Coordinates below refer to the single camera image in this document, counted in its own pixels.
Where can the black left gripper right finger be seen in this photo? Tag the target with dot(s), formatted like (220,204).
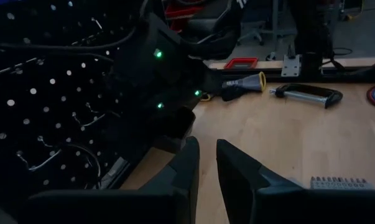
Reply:
(252,199)

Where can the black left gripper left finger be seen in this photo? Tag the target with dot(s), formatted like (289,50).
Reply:
(174,193)

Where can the black C-clamp with silver screw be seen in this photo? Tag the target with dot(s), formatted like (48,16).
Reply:
(330,96)

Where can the black pegboard bin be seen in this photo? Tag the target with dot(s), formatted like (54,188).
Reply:
(184,124)

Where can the red tray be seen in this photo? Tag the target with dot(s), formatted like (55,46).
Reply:
(229,63)

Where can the metal pegboard hook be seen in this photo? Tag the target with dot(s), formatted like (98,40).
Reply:
(92,122)
(44,161)

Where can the gray tool with yellow rim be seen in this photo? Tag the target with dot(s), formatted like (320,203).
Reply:
(249,82)

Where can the gray screwdriver bit holder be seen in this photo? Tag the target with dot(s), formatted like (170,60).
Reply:
(339,185)

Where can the black pegboard stand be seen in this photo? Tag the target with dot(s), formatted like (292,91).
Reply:
(13,118)

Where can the metal mounting bracket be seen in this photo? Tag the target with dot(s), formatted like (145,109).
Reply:
(290,67)

